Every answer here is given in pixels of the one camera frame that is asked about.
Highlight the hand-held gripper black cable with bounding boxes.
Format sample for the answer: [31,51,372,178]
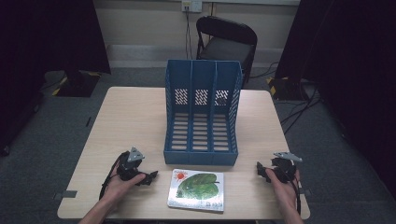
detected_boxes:
[290,177,303,217]
[98,151,129,201]

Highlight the black striped-tape stand base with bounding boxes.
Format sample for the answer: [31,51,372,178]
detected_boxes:
[50,70,103,98]
[265,76,313,102]

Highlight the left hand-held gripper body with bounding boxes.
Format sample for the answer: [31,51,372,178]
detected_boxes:
[116,147,146,182]

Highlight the black wall socket cable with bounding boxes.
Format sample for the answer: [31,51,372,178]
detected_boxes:
[184,7,194,61]

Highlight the person's right hand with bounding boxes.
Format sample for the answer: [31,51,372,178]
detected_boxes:
[265,167,302,214]

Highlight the right hand-held gripper black cable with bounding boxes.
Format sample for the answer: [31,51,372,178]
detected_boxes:
[290,177,303,217]

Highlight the person's left hand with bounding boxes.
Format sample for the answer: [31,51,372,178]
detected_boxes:
[104,163,147,204]

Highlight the blue three-slot file rack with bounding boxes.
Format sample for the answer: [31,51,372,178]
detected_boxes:
[163,59,244,166]

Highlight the black floor cables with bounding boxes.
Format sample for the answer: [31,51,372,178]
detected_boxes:
[248,61,323,136]

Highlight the white wall socket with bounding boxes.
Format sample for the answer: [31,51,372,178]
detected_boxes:
[181,0,204,14]

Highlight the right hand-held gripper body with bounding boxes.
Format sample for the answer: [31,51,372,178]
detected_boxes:
[270,151,304,185]

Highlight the black curtain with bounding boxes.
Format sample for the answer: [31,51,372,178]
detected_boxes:
[0,0,112,157]
[275,0,396,200]

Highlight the left hand-held gripper black cable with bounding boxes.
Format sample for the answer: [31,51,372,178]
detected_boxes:
[98,151,129,201]

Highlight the green leaf picture book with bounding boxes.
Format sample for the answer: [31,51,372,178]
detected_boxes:
[166,168,225,213]

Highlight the black folding chair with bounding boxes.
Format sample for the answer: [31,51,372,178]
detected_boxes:
[195,15,259,86]

